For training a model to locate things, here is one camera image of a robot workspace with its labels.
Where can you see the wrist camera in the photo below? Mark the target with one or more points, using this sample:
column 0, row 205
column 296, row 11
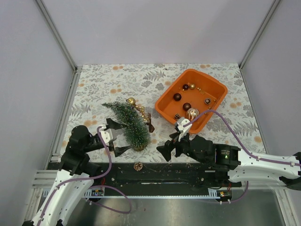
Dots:
column 182, row 127
column 103, row 134

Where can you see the small gold bauble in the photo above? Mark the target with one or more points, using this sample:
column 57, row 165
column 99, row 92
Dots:
column 192, row 86

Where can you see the brown pine cone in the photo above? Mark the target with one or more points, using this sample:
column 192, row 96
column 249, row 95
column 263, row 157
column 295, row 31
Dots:
column 138, row 166

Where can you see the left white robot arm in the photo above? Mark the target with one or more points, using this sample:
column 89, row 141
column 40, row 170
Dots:
column 76, row 173

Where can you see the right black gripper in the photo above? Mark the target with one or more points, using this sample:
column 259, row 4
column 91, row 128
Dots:
column 166, row 149

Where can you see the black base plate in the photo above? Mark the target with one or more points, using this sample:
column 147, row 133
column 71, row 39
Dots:
column 164, row 179

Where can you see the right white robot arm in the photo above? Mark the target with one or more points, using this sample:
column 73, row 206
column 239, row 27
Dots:
column 237, row 165

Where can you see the clear plastic light piece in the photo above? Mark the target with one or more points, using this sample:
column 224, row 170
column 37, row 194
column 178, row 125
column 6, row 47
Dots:
column 165, row 134

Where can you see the glittery gold bauble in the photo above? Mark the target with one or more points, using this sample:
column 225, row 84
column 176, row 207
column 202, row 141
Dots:
column 131, row 101

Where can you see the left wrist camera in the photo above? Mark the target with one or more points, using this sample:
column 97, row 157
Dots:
column 103, row 134

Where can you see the small green christmas tree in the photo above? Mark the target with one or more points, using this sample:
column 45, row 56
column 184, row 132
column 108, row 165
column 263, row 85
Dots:
column 136, row 131

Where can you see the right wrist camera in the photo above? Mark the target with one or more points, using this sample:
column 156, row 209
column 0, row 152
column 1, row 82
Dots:
column 182, row 127

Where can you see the small dark brown bauble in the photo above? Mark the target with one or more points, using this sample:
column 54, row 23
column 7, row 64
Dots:
column 185, row 87

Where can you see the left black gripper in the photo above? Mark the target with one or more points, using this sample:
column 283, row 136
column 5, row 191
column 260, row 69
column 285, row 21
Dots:
column 118, row 150

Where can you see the orange plastic bin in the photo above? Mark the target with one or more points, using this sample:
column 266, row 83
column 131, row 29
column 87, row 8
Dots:
column 206, row 87

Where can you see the dark brown bauble lower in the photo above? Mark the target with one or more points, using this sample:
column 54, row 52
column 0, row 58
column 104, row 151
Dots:
column 186, row 106

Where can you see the large striped gold bauble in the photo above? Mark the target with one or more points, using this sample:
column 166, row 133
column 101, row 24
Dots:
column 192, row 113

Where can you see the floral table mat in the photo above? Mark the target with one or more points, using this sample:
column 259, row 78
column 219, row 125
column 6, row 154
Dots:
column 233, row 124

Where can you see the gold pine cone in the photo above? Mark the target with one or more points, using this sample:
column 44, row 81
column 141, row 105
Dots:
column 207, row 101

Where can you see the small pine cone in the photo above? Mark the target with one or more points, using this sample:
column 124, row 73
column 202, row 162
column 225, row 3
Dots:
column 177, row 116

